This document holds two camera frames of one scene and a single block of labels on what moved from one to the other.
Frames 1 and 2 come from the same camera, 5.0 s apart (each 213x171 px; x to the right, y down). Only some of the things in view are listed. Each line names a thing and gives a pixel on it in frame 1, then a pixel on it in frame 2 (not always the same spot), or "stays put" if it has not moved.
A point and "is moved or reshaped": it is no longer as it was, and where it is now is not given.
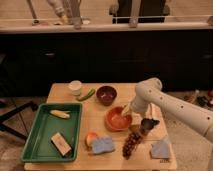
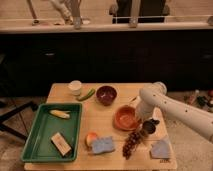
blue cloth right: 160,149 stays put
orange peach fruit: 89,139 stays put
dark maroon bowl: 106,94 stays put
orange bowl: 116,121 is moved or reshaped
